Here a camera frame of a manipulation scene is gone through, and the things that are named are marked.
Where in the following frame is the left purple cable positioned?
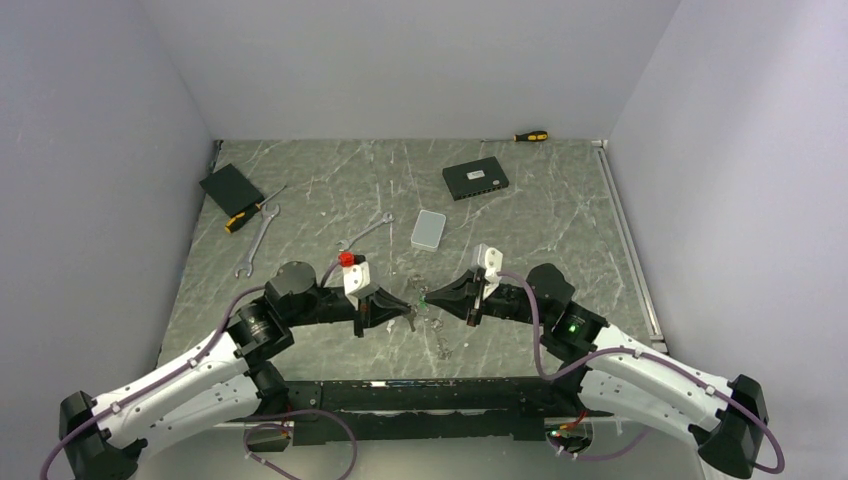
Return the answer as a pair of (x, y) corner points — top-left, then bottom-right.
(38, 251), (359, 480)

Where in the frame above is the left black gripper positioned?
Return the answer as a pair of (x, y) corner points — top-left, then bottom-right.
(286, 285), (410, 337)

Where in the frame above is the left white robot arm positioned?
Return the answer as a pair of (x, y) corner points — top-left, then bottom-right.
(54, 255), (412, 479)

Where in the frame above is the small silver wrench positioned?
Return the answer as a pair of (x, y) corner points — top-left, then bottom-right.
(337, 212), (394, 252)

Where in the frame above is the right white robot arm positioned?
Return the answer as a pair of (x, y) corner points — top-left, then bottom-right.
(424, 263), (786, 479)

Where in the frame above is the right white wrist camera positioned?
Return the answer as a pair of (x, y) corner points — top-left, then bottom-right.
(470, 243), (503, 302)

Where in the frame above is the large silver wrench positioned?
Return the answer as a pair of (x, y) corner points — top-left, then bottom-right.
(234, 204), (280, 279)

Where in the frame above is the black flat box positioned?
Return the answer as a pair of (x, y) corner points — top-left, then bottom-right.
(199, 164), (265, 217)

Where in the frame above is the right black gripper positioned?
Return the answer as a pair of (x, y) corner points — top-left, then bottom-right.
(424, 271), (550, 327)

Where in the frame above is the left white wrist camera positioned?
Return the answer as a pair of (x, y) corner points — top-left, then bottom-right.
(343, 261), (374, 299)

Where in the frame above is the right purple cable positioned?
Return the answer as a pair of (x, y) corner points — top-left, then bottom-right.
(496, 270), (787, 476)

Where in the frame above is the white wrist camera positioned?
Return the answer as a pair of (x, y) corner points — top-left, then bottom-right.
(343, 261), (374, 299)
(470, 243), (503, 302)

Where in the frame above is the yellow black screwdriver near box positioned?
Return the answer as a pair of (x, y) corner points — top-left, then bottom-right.
(225, 184), (287, 234)

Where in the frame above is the black network switch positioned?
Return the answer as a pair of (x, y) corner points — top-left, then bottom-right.
(442, 156), (510, 201)

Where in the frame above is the purple cable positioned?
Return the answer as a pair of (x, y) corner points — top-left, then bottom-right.
(38, 251), (359, 480)
(496, 270), (787, 476)

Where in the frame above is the grey plastic box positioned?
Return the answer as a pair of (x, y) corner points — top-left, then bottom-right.
(410, 209), (447, 252)

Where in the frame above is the yellow black screwdriver at wall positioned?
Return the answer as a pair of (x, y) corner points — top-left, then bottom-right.
(482, 130), (549, 143)

